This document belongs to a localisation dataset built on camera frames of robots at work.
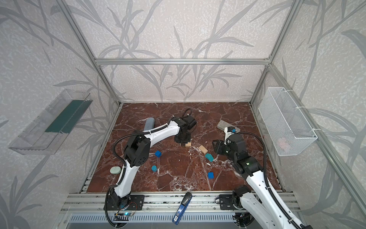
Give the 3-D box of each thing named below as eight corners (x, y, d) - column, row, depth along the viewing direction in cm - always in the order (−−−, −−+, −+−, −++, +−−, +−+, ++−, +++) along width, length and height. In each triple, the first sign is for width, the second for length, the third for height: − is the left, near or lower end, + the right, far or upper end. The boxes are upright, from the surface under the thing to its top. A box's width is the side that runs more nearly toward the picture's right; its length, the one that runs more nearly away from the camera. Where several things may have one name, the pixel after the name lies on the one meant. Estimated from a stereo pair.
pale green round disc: (110, 173, 86) (108, 172, 84) (113, 167, 88) (111, 166, 86) (120, 173, 86) (118, 172, 84) (122, 167, 88) (120, 166, 86)
